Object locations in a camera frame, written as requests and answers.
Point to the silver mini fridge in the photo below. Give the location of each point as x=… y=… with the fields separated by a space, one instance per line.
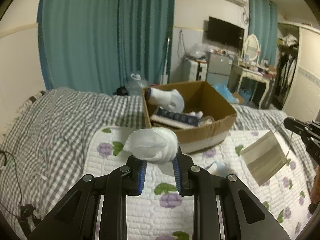
x=219 y=69

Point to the white hard suitcase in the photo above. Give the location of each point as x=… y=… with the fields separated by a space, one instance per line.
x=194 y=70

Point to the cardboard box with blue wrap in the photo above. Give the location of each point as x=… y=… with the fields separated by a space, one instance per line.
x=234 y=98

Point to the white oval vanity mirror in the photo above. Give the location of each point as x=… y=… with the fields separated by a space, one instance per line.
x=251 y=48

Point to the white floral quilted blanket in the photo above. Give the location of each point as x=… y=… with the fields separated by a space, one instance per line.
x=161 y=213

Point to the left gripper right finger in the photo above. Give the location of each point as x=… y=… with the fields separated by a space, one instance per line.
x=224 y=208

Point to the clear plastic bag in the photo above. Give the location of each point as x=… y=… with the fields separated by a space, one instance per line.
x=198 y=51

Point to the white dressing table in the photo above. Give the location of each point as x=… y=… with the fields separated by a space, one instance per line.
x=245 y=73

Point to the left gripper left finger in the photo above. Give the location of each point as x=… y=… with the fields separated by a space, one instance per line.
x=95 y=206

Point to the white wardrobe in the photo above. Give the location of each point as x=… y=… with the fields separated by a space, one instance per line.
x=297 y=91

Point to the small teal curtain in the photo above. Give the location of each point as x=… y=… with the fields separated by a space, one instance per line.
x=263 y=23

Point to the brown cardboard box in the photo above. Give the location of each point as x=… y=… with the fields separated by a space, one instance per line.
x=198 y=96

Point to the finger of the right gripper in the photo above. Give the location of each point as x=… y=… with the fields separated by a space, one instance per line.
x=298 y=127

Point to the clear water jug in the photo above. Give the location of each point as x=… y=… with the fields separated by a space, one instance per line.
x=135 y=84

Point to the grey checked bed sheet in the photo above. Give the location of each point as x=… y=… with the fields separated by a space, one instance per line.
x=46 y=146

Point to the white stick vacuum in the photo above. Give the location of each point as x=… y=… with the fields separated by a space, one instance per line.
x=164 y=76

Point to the black wall television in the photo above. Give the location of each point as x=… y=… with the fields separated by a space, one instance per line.
x=225 y=33

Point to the large teal curtain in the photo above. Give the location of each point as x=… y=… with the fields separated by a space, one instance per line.
x=95 y=45

